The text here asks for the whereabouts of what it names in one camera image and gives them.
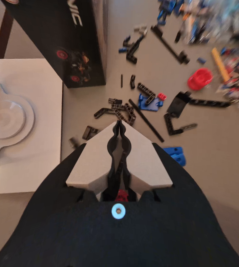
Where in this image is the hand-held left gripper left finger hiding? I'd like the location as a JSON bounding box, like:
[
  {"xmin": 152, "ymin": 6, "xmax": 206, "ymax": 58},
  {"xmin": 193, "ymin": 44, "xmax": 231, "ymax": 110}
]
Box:
[{"xmin": 65, "ymin": 120, "xmax": 119, "ymax": 199}]

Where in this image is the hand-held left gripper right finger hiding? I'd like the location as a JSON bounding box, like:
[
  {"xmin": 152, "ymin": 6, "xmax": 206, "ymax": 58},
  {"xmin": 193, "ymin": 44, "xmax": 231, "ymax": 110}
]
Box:
[{"xmin": 120, "ymin": 120, "xmax": 173, "ymax": 200}]

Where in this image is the black beam chassis assembly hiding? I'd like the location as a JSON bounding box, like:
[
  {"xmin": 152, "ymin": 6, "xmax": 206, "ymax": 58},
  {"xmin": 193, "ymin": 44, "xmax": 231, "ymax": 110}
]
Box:
[{"xmin": 94, "ymin": 103, "xmax": 137, "ymax": 188}]

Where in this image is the red wheel hub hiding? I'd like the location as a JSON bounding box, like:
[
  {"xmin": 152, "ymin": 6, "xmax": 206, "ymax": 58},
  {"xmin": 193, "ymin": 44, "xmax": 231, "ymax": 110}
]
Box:
[
  {"xmin": 187, "ymin": 67, "xmax": 213, "ymax": 91},
  {"xmin": 115, "ymin": 189, "xmax": 129, "ymax": 202}
]

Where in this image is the large clear bag of pins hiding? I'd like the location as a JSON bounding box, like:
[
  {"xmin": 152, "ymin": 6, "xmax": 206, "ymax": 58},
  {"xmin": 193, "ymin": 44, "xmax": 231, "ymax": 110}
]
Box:
[{"xmin": 157, "ymin": 0, "xmax": 239, "ymax": 45}]

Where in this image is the grey desk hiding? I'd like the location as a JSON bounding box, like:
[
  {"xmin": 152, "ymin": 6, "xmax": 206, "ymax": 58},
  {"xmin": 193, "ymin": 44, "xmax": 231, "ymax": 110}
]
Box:
[{"xmin": 0, "ymin": 0, "xmax": 239, "ymax": 267}]

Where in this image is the blue curved shell panel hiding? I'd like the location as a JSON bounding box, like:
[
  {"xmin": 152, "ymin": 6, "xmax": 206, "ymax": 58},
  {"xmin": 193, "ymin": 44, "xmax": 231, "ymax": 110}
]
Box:
[{"xmin": 163, "ymin": 147, "xmax": 186, "ymax": 166}]

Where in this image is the black curved shell panel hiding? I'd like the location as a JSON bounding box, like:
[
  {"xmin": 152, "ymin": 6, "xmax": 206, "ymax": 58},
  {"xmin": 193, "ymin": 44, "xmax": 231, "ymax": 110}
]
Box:
[{"xmin": 82, "ymin": 126, "xmax": 101, "ymax": 140}]

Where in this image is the dark long axle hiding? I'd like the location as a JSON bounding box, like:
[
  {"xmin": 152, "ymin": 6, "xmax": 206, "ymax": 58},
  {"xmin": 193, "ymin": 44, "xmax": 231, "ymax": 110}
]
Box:
[{"xmin": 128, "ymin": 99, "xmax": 165, "ymax": 143}]

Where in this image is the white stand base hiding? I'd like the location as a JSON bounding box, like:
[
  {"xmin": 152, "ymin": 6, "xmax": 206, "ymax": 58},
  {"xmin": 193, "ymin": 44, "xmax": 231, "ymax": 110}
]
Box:
[{"xmin": 0, "ymin": 58, "xmax": 64, "ymax": 195}]

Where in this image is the dark thin liftarm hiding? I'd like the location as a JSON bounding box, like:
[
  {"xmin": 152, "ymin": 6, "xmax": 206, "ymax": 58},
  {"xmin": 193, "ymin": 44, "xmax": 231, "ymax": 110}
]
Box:
[{"xmin": 180, "ymin": 123, "xmax": 198, "ymax": 131}]

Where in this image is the blue flat panel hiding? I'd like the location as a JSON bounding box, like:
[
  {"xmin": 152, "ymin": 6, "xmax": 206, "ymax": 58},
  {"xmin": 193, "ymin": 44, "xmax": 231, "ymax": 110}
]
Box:
[{"xmin": 138, "ymin": 93, "xmax": 164, "ymax": 112}]

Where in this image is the black curved mudguard panel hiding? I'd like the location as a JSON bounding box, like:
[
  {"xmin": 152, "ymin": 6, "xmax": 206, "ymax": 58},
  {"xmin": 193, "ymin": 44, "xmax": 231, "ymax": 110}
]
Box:
[{"xmin": 166, "ymin": 91, "xmax": 192, "ymax": 118}]

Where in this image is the black bent beam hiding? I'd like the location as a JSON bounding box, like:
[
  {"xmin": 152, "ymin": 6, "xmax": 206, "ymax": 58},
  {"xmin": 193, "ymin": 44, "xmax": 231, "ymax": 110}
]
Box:
[{"xmin": 137, "ymin": 82, "xmax": 157, "ymax": 105}]

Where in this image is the long black beam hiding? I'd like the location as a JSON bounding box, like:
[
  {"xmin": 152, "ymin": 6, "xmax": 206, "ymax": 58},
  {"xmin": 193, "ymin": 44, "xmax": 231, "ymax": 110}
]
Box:
[{"xmin": 189, "ymin": 99, "xmax": 231, "ymax": 108}]

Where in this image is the black axle connector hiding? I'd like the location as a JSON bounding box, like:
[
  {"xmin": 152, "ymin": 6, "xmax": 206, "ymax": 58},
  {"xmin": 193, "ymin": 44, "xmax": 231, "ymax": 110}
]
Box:
[{"xmin": 178, "ymin": 51, "xmax": 190, "ymax": 65}]

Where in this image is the small bag of red parts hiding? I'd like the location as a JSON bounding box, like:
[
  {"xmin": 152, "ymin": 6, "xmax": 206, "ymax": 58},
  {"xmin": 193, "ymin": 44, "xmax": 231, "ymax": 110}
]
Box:
[{"xmin": 216, "ymin": 48, "xmax": 239, "ymax": 105}]

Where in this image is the long black axle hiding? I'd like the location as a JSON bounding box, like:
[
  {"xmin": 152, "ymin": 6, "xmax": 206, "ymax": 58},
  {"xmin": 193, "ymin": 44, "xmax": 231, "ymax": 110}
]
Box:
[{"xmin": 150, "ymin": 25, "xmax": 187, "ymax": 63}]

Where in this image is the yellow axle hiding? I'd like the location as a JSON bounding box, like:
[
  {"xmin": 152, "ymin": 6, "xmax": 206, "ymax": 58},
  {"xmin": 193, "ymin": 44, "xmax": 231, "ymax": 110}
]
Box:
[{"xmin": 211, "ymin": 47, "xmax": 231, "ymax": 82}]

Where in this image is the printed toy set box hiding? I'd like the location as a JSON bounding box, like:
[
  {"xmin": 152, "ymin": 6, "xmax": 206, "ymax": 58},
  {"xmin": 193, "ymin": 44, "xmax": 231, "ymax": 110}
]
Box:
[{"xmin": 0, "ymin": 0, "xmax": 108, "ymax": 88}]

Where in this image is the black thin liftarm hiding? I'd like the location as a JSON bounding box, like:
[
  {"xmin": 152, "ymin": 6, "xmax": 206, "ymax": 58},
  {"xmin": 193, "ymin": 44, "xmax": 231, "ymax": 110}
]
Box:
[{"xmin": 150, "ymin": 25, "xmax": 164, "ymax": 36}]

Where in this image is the pile of small loose pins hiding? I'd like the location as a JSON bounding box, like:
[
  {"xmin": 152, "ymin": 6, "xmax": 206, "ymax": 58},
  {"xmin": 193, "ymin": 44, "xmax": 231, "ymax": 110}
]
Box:
[{"xmin": 157, "ymin": 0, "xmax": 185, "ymax": 25}]

